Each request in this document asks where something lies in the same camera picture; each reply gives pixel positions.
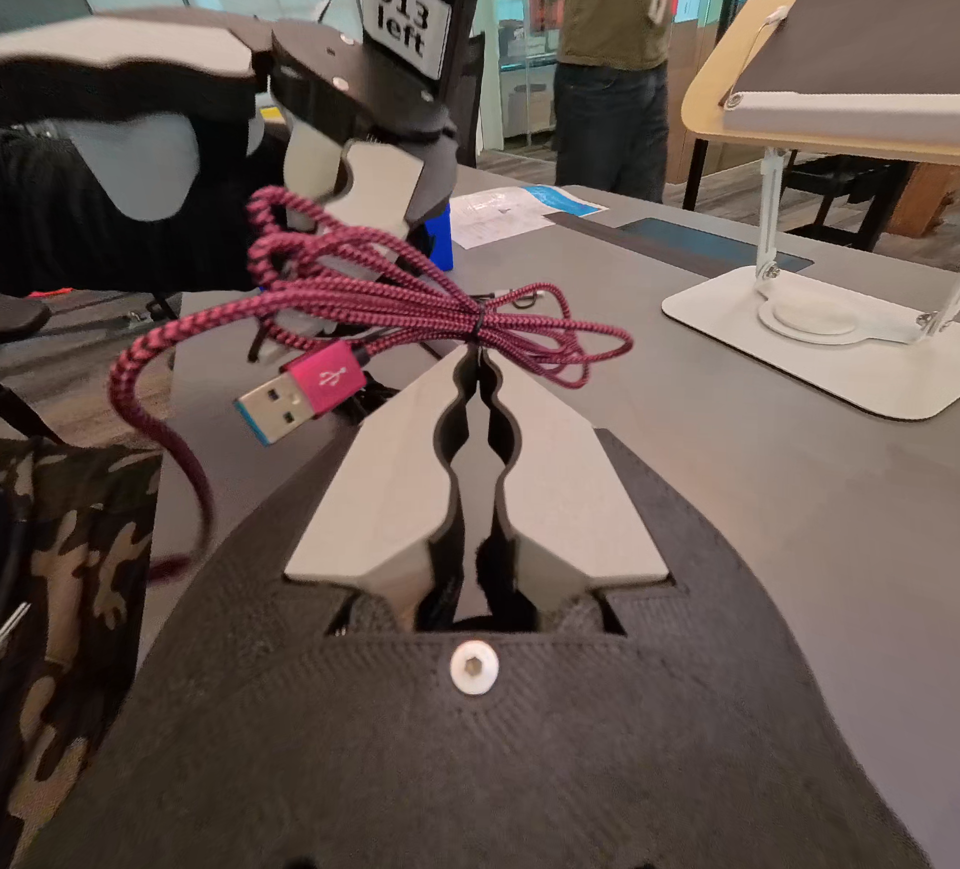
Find black office chair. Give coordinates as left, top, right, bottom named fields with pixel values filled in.
left=438, top=29, right=489, bottom=169

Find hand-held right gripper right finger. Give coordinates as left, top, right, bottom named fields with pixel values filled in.
left=480, top=347, right=671, bottom=619

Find dark table cable tray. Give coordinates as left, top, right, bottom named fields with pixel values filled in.
left=543, top=209, right=815, bottom=278

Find camouflage pants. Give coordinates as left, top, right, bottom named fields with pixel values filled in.
left=0, top=434, right=162, bottom=866

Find blue bin with white label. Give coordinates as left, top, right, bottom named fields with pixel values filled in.
left=423, top=201, right=457, bottom=274

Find printed paper sheet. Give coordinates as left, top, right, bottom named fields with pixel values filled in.
left=450, top=185, right=609, bottom=251

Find wooden board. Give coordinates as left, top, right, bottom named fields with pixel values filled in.
left=681, top=0, right=960, bottom=165

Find red braided usb cable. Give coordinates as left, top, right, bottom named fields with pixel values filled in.
left=108, top=185, right=635, bottom=585

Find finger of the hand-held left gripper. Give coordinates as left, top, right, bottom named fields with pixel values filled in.
left=0, top=10, right=265, bottom=224
left=283, top=125, right=430, bottom=270

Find person's left hand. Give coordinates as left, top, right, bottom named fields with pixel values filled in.
left=0, top=126, right=290, bottom=296

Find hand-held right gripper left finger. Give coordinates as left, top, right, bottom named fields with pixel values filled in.
left=283, top=344, right=481, bottom=619

